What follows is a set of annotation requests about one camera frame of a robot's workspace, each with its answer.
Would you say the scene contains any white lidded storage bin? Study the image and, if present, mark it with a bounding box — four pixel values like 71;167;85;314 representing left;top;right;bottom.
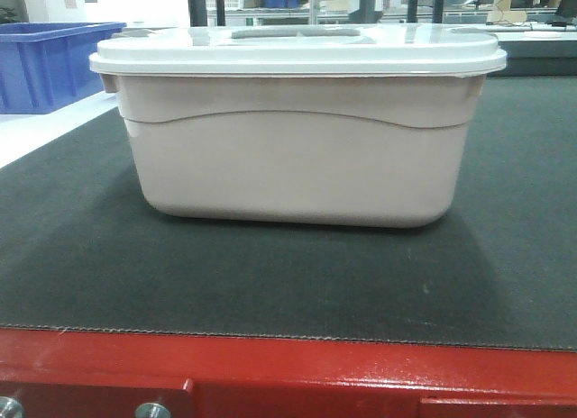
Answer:
89;23;508;228

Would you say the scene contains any dark grey table mat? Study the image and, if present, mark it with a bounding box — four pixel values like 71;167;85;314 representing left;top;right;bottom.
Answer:
1;77;576;350

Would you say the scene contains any silver bolt on cart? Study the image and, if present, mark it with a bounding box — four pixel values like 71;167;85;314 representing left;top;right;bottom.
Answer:
134;402;172;418

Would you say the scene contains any blue crate beside table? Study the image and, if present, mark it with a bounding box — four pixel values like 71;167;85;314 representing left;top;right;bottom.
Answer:
1;22;126;114

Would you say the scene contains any silver bolt far left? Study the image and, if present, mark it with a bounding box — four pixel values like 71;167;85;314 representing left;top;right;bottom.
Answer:
0;396;24;418

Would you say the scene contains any red metal cart frame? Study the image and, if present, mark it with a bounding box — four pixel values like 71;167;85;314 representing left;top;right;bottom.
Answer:
1;329;576;417

